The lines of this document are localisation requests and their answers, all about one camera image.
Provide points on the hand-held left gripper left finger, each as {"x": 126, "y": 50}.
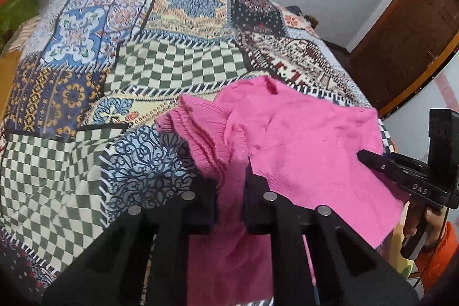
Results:
{"x": 200, "y": 200}

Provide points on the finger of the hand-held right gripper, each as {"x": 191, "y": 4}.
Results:
{"x": 391, "y": 164}

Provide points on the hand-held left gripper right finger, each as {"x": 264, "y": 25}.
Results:
{"x": 256, "y": 202}

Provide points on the pink buttoned shirt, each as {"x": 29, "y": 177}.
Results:
{"x": 304, "y": 141}

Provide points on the person's orange-sleeved right forearm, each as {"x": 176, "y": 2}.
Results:
{"x": 444, "y": 255}

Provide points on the person's right hand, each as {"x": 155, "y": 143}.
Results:
{"x": 435, "y": 223}

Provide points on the white heart-print wardrobe door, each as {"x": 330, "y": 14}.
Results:
{"x": 423, "y": 91}

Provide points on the brown wooden door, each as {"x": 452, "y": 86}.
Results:
{"x": 405, "y": 33}

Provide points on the patchwork printed blanket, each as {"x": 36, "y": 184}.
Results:
{"x": 125, "y": 76}

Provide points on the grey bag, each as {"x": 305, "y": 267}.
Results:
{"x": 303, "y": 15}

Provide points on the green patterned bag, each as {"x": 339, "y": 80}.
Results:
{"x": 16, "y": 12}

